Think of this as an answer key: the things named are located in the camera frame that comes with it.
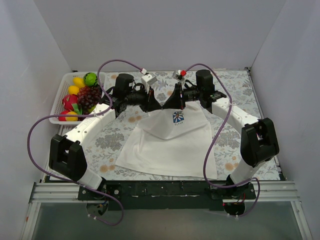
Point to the red toy dragon fruit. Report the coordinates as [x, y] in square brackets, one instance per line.
[70, 102]

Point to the yellow toy lemon lower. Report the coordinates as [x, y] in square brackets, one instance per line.
[73, 90]

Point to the purple toy grape bunch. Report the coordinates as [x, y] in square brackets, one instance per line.
[88, 98]

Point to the aluminium frame rail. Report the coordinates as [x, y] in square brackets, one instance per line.
[58, 192]

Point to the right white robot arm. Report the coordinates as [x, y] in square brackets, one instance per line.
[258, 143]

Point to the white plastic fruit basket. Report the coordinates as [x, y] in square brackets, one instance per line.
[57, 108]

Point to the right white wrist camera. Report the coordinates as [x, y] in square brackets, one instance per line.
[179, 75]

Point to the red yellow toy mango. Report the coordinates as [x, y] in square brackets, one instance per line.
[68, 116]

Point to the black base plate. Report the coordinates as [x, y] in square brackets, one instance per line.
[161, 195]

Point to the white t-shirt with flower print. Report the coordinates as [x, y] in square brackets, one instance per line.
[169, 142]

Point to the yellow toy lemon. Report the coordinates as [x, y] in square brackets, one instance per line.
[73, 90]
[79, 82]

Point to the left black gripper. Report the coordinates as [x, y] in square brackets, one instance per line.
[149, 97]

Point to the green toy watermelon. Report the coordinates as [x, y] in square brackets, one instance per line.
[90, 79]

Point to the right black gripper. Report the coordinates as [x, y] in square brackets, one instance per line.
[180, 93]

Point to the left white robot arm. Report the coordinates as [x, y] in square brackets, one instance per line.
[67, 155]

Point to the yellow toy lemon upper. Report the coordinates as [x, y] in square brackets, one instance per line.
[79, 82]

